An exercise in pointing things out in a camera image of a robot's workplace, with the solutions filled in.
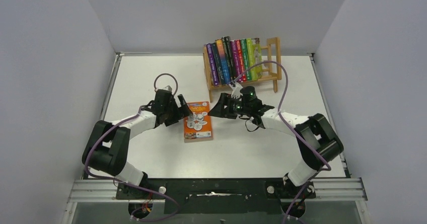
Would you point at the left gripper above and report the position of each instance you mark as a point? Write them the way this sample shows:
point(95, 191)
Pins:
point(182, 112)

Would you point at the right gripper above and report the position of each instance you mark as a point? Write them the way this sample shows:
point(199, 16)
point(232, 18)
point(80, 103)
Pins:
point(228, 106)

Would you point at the orange Treehouse book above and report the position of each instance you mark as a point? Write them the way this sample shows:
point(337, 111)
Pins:
point(198, 126)

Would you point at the Little Women book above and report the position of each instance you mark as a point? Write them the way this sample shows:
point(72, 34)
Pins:
point(218, 64)

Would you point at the Jane Eyre book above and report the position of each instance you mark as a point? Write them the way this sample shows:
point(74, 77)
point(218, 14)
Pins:
point(224, 61)

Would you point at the wooden book rack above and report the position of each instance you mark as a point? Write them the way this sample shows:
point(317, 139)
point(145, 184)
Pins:
point(270, 66)

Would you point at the purple comic book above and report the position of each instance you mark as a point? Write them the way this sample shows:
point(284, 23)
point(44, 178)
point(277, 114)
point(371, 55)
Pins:
point(212, 65)

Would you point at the lime green Treehouse book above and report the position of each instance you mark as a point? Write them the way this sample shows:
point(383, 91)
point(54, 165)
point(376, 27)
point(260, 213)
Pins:
point(255, 58)

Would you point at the magenta Treehouse book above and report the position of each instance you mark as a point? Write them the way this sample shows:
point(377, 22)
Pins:
point(236, 57)

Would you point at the red Treehouse book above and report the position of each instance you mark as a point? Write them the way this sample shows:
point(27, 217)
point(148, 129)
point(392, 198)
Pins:
point(241, 60)

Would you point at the black Moon and Sixpence book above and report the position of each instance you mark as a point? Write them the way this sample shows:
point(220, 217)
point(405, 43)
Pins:
point(231, 57)

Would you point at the dark green book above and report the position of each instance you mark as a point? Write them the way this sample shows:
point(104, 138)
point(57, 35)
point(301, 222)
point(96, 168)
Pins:
point(228, 62)

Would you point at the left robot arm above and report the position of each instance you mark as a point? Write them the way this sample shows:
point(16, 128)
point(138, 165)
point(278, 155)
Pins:
point(107, 147)

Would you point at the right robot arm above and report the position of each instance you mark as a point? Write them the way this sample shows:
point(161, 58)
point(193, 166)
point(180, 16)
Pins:
point(317, 141)

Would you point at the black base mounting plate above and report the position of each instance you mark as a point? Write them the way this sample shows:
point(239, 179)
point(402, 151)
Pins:
point(220, 196)

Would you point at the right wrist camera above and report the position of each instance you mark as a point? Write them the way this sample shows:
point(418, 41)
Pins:
point(236, 88)

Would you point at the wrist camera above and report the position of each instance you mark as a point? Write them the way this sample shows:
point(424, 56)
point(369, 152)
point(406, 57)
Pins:
point(167, 88)
point(236, 88)

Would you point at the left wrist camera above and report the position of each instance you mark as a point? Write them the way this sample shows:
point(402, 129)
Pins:
point(167, 88)

